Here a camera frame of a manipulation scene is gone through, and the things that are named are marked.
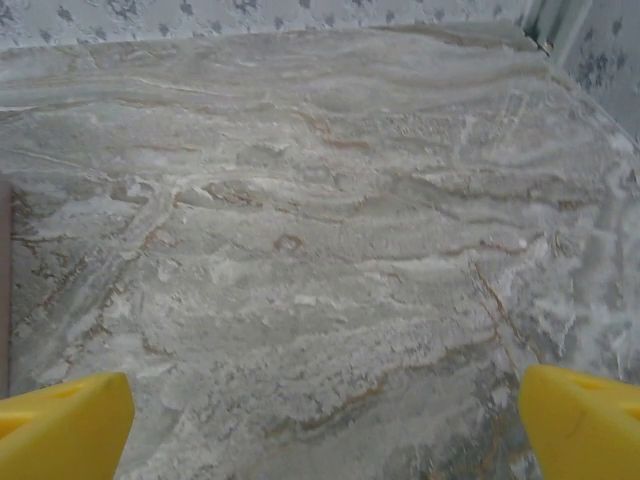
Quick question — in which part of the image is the pink fairy-tale picture book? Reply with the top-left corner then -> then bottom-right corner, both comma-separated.
0,180 -> 13,396

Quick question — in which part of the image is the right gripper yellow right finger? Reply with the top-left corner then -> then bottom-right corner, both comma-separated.
517,364 -> 640,480

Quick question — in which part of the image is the aluminium frame corner post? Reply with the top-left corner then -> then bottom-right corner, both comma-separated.
519,0 -> 584,57

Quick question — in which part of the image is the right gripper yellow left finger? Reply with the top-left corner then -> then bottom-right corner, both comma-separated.
0,372 -> 136,480

